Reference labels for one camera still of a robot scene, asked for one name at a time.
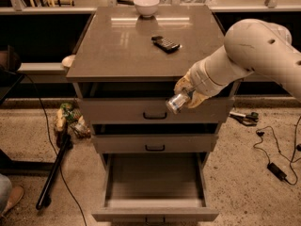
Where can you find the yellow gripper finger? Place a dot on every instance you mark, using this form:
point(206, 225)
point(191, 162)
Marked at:
point(184, 84)
point(196, 99)

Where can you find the redbull can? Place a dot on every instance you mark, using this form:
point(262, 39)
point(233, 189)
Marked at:
point(177, 102)

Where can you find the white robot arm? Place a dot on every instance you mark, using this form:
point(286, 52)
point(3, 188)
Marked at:
point(250, 46)

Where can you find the grey drawer cabinet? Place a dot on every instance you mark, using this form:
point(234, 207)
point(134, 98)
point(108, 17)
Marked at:
point(118, 47)

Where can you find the top grey drawer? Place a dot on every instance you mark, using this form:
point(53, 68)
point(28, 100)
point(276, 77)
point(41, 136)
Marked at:
point(145, 102)

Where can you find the grey drawer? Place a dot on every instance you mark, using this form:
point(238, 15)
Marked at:
point(154, 188)
point(145, 102)
point(155, 137)

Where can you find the middle grey drawer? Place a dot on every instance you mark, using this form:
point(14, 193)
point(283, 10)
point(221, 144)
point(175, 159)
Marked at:
point(155, 137)

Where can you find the bottom grey drawer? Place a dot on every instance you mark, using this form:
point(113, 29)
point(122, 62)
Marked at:
point(154, 188)

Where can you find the black calculator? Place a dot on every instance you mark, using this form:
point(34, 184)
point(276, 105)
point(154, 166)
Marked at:
point(165, 44)

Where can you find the white bowl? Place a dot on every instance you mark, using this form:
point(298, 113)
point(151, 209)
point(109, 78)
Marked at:
point(146, 8)

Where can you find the white plate on ledge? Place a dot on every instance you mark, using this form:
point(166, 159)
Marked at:
point(67, 61)

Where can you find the black pole on floor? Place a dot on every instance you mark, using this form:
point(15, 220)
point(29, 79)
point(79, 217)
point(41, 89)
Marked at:
point(45, 198)

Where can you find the tan shoe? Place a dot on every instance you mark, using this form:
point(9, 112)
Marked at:
point(9, 198)

